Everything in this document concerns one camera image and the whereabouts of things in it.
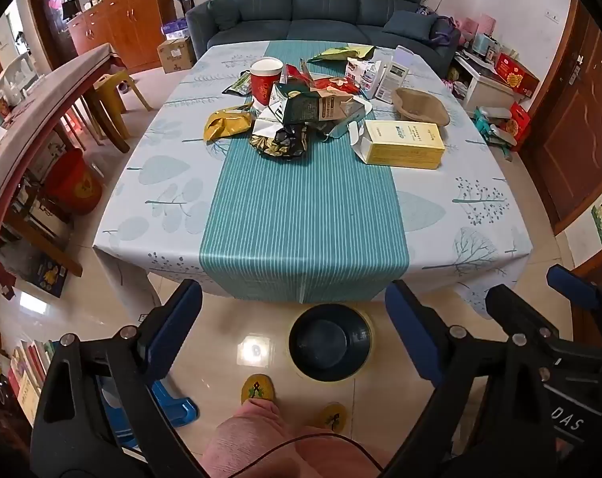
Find pink printed bag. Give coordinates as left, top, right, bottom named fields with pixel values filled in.
left=444, top=67, right=463, bottom=101

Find pale blue toaster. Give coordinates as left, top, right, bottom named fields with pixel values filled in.
left=473, top=34, right=501, bottom=61

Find black cable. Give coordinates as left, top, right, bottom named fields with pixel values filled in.
left=221, top=432, right=386, bottom=478

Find dark teal cushion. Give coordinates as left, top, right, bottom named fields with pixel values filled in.
left=382, top=10, right=438, bottom=41
left=207, top=0, right=242, bottom=31

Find red bucket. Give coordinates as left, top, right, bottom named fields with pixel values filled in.
left=45, top=148, right=105, bottom=215

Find brown red paper packet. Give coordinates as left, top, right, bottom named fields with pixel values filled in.
left=281, top=62, right=313, bottom=85

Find small red gift box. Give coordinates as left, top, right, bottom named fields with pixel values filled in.
left=507, top=102, right=532, bottom=150

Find large red gift box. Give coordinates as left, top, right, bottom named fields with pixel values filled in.
left=495, top=53, right=541, bottom=98

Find red paper cup white lid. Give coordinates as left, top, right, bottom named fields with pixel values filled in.
left=250, top=58, right=285, bottom=109

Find white rack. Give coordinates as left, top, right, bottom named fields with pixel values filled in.
left=0, top=54, right=39, bottom=98

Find brown wooden door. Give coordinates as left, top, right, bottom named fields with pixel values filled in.
left=520, top=0, right=602, bottom=235

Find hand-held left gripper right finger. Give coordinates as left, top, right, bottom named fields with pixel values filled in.
left=385, top=280, right=558, bottom=478

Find black trash bin yellow rim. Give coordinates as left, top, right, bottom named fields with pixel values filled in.
left=288, top=304, right=374, bottom=384

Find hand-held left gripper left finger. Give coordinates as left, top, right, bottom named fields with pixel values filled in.
left=29, top=279, right=205, bottom=478

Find brown cardboard box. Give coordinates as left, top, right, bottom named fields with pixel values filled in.
left=156, top=36, right=197, bottom=74

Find small green snack packet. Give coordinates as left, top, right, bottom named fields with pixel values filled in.
left=223, top=72, right=254, bottom=96

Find row of books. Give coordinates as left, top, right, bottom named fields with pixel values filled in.
left=2, top=339, right=58, bottom=426

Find yellow plastic stool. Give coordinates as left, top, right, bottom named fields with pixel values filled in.
left=89, top=71, right=152, bottom=155

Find wooden side table with cloth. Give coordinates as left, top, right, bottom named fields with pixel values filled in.
left=0, top=42, right=127, bottom=280

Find white low cabinet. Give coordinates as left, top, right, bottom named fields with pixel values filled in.
left=453, top=55, right=516, bottom=113

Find teal folding stool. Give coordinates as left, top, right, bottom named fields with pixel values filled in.
left=473, top=107, right=516, bottom=157

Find grey white box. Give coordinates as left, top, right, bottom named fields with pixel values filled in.
left=321, top=97, right=374, bottom=141

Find blue plastic stool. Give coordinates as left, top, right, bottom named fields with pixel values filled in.
left=97, top=373, right=199, bottom=459

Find yellow cardboard box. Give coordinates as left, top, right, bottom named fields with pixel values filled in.
left=351, top=119, right=446, bottom=170

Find brown paper bowl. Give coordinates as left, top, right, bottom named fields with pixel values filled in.
left=393, top=87, right=451, bottom=126

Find purple backpack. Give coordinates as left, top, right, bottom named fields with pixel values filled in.
left=429, top=14, right=462, bottom=48

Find blue printed floor box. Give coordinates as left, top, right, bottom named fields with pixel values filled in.
left=20, top=254, right=69, bottom=298

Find person's pink trouser leg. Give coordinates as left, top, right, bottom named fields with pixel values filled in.
left=201, top=401, right=396, bottom=478

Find orange wooden cabinet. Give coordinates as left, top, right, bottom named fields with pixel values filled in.
left=29, top=0, right=177, bottom=75

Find red snack packet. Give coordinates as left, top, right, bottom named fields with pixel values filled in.
left=301, top=76, right=362, bottom=95

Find black gold wrapper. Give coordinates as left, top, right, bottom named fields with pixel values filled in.
left=250, top=127, right=309, bottom=159

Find dark green foil bag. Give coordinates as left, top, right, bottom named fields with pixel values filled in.
left=254, top=82, right=362, bottom=137

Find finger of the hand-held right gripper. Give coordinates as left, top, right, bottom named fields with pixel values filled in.
left=485, top=284, right=563, bottom=347
left=547, top=265, right=602, bottom=319

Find leaf print tablecloth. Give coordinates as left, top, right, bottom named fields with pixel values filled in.
left=92, top=40, right=533, bottom=319

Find yellow embroidered slipper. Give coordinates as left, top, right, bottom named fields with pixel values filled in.
left=321, top=403, right=348, bottom=433
left=240, top=374, right=277, bottom=405

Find yellow green snack bag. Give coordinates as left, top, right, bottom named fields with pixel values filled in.
left=307, top=46, right=376, bottom=64

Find dark teal sofa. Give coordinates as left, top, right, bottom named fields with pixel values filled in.
left=186, top=0, right=461, bottom=68

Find blue white package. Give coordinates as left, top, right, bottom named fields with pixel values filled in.
left=160, top=19, right=190, bottom=41

